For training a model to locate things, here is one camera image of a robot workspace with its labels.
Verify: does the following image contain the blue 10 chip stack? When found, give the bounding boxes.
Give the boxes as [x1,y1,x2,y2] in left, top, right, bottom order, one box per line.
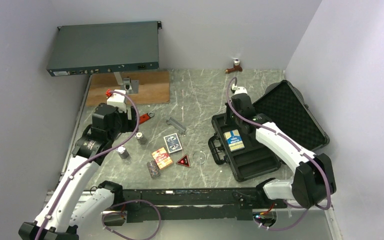
[134,131,148,145]

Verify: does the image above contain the black poker set case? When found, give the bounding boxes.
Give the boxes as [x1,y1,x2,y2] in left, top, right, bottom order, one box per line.
[208,78,330,182]

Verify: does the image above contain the blue playing card deck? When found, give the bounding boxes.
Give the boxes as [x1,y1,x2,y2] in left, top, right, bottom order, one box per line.
[163,133,183,154]

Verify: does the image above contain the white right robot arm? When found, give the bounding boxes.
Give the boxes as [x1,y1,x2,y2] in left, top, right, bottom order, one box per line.
[227,97,337,210]

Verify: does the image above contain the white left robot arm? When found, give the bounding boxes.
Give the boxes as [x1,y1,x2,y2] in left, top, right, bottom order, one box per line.
[18,103,140,240]

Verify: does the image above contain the blue texas holdem booklet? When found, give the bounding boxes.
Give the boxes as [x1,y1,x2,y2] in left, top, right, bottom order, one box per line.
[223,129,245,152]

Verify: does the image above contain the purple 500 chip stack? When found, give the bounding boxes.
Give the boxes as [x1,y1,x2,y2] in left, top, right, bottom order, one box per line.
[115,145,130,160]

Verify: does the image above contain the dark grey round disc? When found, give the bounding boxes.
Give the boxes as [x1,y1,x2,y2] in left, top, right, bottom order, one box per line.
[264,82,281,95]

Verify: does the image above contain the brown bottle with cap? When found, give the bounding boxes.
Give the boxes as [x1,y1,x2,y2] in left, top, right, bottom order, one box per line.
[224,58,243,74]

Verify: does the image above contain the grey metal stand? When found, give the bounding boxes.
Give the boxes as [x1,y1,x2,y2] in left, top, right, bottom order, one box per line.
[114,72,139,95]

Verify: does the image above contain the brown wooden board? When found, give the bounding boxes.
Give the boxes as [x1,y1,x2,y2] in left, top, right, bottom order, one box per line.
[85,71,170,107]

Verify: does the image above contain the red playing card deck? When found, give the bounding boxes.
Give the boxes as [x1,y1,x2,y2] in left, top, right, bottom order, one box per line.
[151,147,174,170]

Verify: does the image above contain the multicolour lying chip stack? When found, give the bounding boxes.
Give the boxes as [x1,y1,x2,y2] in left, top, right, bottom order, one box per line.
[146,160,161,179]

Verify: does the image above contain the clear round disc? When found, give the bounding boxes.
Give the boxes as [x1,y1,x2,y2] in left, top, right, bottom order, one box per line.
[192,150,208,165]

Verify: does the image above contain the dark green rack server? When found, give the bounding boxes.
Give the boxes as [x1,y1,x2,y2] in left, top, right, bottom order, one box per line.
[46,20,163,77]

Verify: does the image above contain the red triangular dealer button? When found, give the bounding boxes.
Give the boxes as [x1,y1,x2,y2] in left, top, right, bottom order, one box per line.
[176,154,191,168]

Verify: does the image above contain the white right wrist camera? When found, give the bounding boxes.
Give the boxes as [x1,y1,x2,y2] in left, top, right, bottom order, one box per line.
[230,84,248,96]

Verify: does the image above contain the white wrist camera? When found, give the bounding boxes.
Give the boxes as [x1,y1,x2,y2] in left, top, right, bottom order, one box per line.
[230,84,248,96]
[105,89,127,112]

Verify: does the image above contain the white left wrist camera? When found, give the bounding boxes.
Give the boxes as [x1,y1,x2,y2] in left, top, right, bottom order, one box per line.
[105,89,127,112]

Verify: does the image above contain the red handled adjustable wrench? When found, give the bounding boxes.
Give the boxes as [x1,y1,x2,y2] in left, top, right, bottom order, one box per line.
[139,112,155,125]

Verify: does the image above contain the grey plastic bracket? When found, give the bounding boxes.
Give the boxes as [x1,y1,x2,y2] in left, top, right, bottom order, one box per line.
[166,117,187,135]

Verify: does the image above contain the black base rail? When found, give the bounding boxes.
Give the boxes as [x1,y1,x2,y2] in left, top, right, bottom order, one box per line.
[108,187,287,223]

